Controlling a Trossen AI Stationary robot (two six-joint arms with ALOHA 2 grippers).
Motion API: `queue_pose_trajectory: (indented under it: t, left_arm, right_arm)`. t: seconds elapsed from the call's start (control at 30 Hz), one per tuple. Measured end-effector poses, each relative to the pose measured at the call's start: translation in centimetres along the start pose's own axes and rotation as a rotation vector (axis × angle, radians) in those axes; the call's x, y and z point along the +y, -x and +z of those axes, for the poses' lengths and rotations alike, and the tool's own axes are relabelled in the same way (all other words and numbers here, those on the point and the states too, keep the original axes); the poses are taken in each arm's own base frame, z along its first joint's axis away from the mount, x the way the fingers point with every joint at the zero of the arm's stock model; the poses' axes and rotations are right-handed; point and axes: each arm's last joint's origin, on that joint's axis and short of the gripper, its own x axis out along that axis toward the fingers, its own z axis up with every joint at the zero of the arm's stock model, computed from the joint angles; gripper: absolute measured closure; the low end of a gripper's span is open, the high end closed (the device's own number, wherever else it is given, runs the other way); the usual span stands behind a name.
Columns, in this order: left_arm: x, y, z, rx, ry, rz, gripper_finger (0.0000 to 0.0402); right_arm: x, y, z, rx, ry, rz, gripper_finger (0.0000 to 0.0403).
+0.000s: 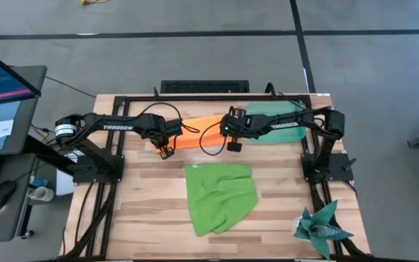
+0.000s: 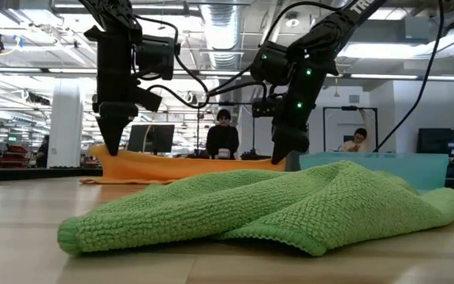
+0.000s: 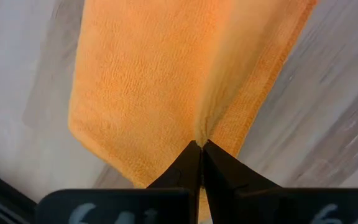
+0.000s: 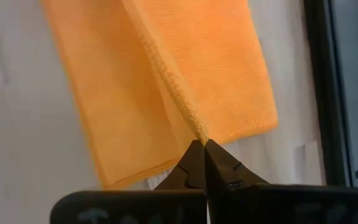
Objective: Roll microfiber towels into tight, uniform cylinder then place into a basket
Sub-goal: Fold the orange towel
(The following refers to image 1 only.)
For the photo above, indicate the white paper note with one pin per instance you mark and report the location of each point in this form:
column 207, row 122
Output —
column 0, row 130

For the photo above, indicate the black floor vent grille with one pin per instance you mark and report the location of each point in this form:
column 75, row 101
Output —
column 204, row 86

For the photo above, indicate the green microfiber towel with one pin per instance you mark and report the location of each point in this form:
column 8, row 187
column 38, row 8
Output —
column 216, row 196

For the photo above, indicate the teal artificial plant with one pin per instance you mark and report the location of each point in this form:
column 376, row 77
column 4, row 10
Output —
column 322, row 229

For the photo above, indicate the laptop computer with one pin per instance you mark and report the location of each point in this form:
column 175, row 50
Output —
column 27, row 120

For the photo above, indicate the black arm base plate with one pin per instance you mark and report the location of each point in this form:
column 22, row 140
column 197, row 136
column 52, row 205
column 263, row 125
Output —
column 340, row 172
column 86, row 174

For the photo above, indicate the orange microfiber towel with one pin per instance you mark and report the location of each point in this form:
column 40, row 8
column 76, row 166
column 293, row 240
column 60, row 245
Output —
column 191, row 140

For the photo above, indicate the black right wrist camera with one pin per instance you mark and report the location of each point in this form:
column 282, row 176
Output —
column 234, row 147

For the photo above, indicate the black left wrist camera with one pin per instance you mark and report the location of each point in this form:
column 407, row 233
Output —
column 167, row 153

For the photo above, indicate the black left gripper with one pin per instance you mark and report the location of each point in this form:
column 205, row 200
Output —
column 166, row 129

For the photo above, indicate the white box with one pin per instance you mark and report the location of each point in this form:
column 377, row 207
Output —
column 64, row 185

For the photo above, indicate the black computer mouse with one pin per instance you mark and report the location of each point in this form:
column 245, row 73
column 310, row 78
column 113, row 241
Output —
column 2, row 194

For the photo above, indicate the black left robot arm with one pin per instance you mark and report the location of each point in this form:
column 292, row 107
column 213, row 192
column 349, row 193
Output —
column 118, row 122

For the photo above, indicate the black desk leg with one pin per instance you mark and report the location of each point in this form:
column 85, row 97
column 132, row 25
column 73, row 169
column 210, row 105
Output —
column 42, row 151

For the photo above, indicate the small blue container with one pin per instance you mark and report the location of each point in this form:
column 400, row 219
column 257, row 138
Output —
column 39, row 182

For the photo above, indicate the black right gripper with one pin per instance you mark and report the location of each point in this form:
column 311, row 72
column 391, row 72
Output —
column 238, row 127

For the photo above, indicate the white mug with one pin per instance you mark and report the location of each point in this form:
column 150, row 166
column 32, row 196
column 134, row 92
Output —
column 42, row 194

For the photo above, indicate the white plant pot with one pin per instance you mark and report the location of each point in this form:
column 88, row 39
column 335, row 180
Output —
column 296, row 225

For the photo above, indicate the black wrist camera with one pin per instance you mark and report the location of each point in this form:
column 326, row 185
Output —
column 234, row 147
column 167, row 153

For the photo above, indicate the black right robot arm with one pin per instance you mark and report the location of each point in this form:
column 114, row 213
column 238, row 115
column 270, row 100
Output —
column 286, row 120

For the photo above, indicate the teal translucent plastic basket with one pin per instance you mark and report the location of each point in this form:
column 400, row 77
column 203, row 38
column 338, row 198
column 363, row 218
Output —
column 286, row 136

